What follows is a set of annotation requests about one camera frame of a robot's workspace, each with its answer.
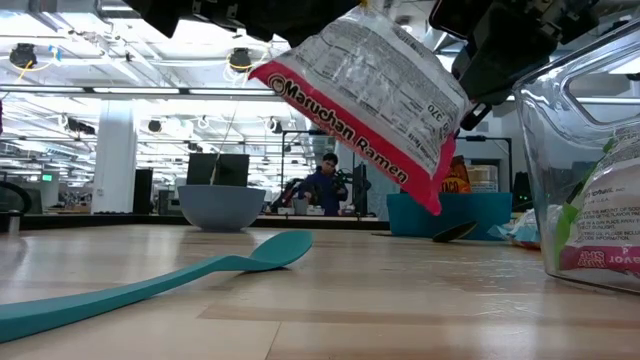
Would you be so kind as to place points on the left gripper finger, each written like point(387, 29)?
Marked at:
point(310, 17)

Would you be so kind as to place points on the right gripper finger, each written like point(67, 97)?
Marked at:
point(505, 65)
point(475, 117)

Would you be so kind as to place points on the yellow lid spice jar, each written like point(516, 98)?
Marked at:
point(457, 182)

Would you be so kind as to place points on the clear plastic container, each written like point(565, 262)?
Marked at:
point(540, 150)

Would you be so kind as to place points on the beef flavor ramen packet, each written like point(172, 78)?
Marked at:
point(370, 100)

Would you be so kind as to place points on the black metal spoon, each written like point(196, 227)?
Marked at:
point(455, 231)

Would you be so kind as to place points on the blue ramen packet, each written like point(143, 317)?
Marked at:
point(522, 230)

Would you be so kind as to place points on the lime chili shrimp ramen packet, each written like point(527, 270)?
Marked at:
point(600, 225)

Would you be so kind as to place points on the blue round bowl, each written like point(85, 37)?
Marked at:
point(220, 207)

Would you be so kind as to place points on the teal plastic spoon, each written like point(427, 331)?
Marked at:
point(280, 250)

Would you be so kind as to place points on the background black robot arm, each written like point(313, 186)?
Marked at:
point(287, 195)
point(357, 185)

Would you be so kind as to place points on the dark blue rectangular bin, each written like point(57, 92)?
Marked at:
point(480, 210)

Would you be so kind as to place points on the dark computer monitor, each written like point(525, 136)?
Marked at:
point(230, 170)

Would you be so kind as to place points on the person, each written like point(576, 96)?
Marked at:
point(325, 190)

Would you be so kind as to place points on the white column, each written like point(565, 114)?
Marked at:
point(115, 155)

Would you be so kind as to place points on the black upright cabinet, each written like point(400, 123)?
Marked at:
point(142, 192)

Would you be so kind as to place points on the green lit sign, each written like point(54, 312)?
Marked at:
point(47, 177)

